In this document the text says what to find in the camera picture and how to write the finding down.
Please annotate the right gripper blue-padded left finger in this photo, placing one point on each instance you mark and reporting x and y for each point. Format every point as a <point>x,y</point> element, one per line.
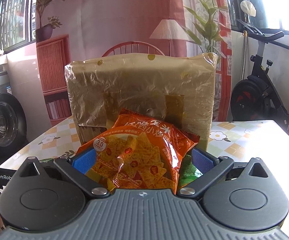
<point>73,170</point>

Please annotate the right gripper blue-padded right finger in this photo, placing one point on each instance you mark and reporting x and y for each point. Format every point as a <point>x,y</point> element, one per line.
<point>214,169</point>

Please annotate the green triangle chip bag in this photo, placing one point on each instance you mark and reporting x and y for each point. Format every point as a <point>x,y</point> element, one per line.
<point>188,172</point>

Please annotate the orange corn chip bag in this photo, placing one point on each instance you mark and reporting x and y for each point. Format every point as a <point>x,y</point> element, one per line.
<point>140,152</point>

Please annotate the yellow snack bag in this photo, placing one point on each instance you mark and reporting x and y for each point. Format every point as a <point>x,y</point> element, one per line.
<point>101,180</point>

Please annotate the checkered floral tablecloth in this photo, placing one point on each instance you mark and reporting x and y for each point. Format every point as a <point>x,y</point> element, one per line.
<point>239,140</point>

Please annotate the black front-load washing machine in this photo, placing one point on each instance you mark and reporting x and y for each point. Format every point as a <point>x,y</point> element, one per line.
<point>13,125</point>

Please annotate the black exercise bike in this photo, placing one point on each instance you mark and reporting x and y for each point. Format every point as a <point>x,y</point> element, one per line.
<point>256,98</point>

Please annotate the cardboard box with plastic cover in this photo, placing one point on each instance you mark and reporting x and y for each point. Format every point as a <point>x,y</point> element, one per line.
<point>178,90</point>

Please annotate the white cloth on bike handle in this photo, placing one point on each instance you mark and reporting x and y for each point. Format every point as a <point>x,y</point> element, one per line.
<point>248,8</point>

